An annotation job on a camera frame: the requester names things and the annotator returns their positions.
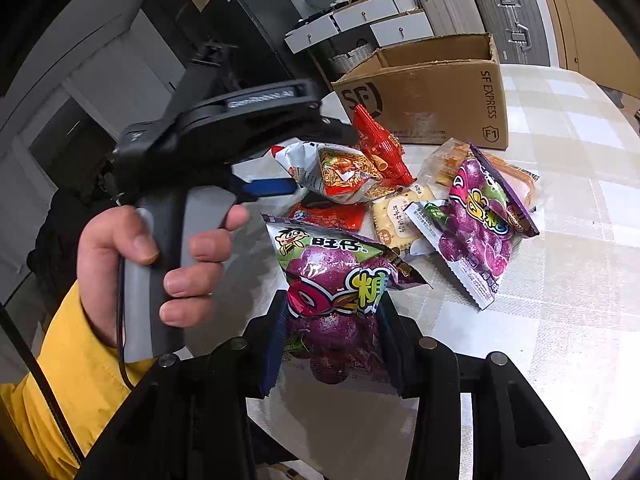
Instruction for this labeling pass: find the checked tablecloth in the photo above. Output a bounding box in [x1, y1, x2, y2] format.
[235, 62, 640, 480]

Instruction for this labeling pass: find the cream biscuit packet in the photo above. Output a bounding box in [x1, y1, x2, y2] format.
[370, 182, 437, 262]

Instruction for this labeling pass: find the noodle snack packet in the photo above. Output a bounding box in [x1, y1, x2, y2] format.
[270, 140, 390, 207]

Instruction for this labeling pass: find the white drawer cabinet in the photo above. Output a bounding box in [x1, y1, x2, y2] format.
[285, 0, 436, 54]

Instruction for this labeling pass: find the silver suitcase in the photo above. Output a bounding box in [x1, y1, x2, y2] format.
[471, 0, 552, 66]

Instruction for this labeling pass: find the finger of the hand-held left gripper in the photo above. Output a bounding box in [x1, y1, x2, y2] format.
[232, 177, 301, 201]
[320, 115, 362, 147]

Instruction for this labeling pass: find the beige suitcase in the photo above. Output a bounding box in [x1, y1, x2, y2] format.
[412, 0, 487, 37]

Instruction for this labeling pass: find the woven laundry basket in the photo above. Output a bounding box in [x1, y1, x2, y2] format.
[330, 42, 377, 74]

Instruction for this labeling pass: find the brown cardboard box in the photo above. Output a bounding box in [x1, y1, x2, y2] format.
[330, 32, 509, 152]

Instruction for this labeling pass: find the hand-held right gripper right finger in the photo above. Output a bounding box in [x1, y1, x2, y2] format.
[375, 292, 593, 480]

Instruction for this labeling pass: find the purple candy bag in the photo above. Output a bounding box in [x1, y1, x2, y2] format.
[262, 214, 434, 386]
[405, 142, 541, 312]

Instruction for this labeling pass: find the black cabinet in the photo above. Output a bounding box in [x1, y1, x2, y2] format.
[200, 0, 312, 92]

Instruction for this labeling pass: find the red cone snack packet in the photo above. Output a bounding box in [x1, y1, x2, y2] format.
[352, 104, 416, 187]

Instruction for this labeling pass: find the clear orange-edged bread packet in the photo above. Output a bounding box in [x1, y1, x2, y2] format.
[417, 137, 542, 211]

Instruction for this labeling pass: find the red chocolate cookie packet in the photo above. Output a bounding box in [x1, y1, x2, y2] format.
[287, 200, 367, 234]

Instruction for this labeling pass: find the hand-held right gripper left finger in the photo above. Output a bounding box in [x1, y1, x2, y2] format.
[75, 291, 290, 480]

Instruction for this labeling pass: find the person's left hand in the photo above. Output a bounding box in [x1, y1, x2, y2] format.
[77, 205, 251, 348]

